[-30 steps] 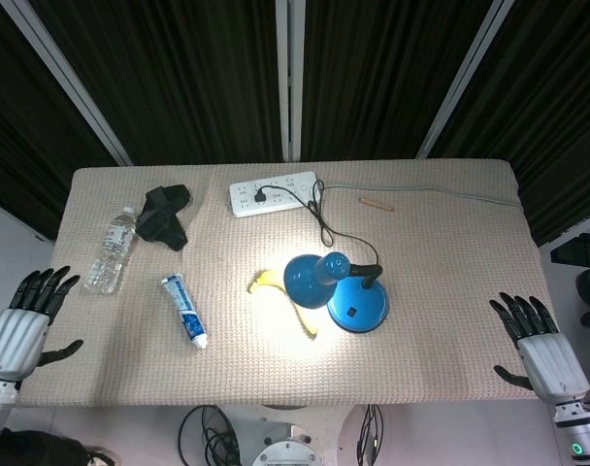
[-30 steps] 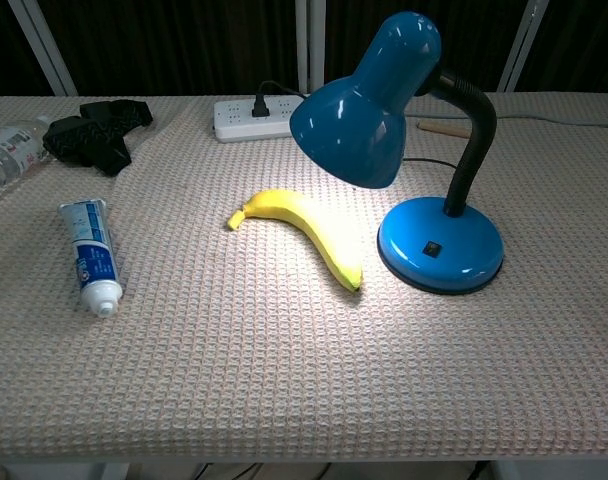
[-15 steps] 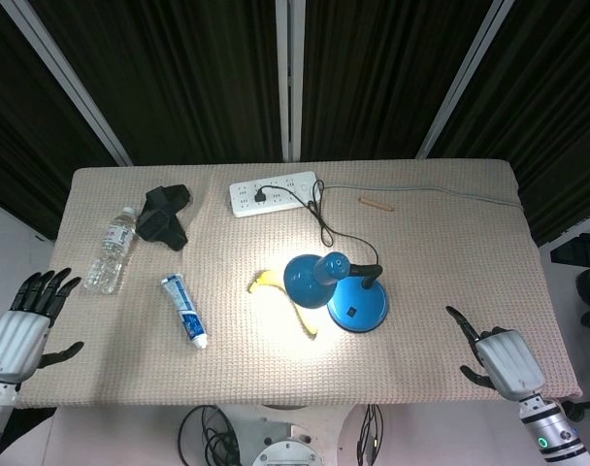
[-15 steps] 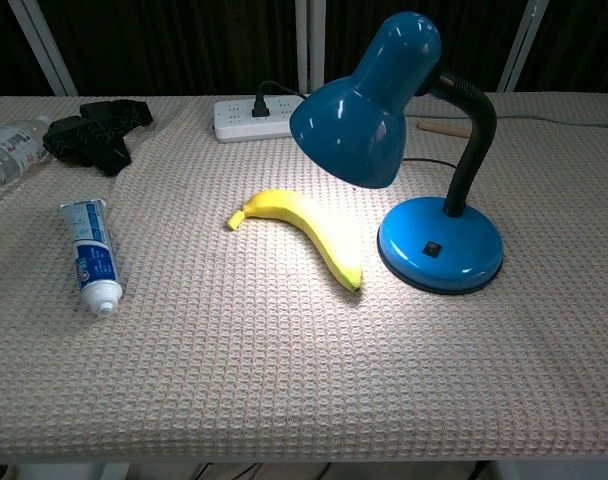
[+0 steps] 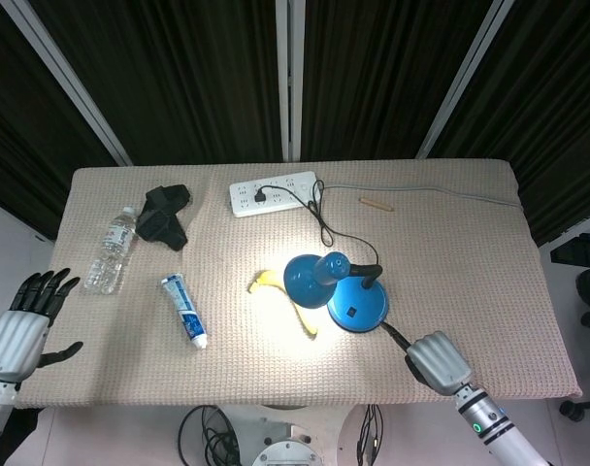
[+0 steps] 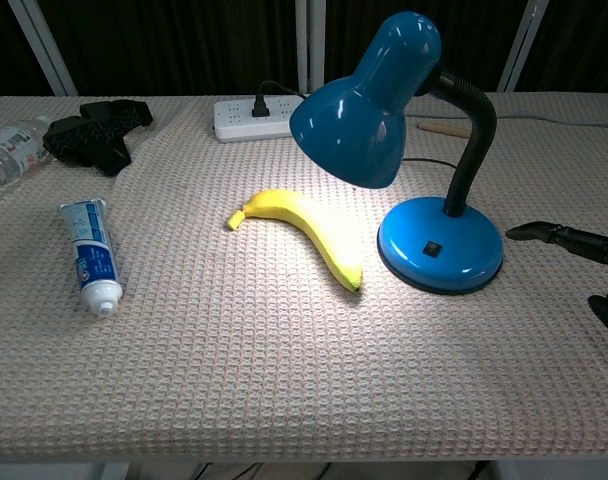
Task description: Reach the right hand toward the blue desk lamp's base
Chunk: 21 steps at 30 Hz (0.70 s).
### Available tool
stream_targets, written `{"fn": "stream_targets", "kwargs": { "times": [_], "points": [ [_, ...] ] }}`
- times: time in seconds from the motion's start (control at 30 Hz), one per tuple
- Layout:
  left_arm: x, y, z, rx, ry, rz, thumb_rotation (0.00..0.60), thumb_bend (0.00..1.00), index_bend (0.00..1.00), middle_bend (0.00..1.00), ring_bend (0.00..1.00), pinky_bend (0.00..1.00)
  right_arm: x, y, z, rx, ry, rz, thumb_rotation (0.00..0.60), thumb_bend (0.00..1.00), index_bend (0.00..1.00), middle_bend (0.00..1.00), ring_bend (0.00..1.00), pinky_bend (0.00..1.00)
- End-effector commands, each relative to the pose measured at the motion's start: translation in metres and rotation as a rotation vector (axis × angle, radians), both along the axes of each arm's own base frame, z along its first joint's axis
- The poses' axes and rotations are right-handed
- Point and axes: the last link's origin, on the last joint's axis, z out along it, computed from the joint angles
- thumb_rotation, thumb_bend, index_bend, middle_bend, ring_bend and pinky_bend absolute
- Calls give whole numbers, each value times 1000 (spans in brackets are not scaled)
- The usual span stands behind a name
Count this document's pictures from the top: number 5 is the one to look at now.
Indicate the white blue toothpaste tube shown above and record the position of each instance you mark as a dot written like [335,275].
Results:
[186,310]

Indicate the yellow banana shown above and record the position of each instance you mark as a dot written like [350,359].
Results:
[295,306]

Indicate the wooden stick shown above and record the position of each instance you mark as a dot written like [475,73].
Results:
[376,204]

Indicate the black fabric glove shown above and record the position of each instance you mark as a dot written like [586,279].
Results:
[163,218]

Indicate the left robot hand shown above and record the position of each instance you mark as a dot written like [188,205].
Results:
[18,332]

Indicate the blue desk lamp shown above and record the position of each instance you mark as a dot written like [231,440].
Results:
[338,291]

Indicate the beige waffle table cloth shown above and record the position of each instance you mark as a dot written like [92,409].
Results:
[295,286]

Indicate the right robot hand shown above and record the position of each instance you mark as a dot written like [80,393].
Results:
[438,361]

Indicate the white partition frame post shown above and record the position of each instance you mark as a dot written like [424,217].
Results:
[462,80]
[69,80]
[290,80]

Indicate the clear plastic water bottle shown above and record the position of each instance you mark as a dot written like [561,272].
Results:
[111,252]

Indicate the white power strip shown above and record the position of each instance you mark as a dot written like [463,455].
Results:
[274,192]

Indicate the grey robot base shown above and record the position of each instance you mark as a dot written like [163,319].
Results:
[285,437]

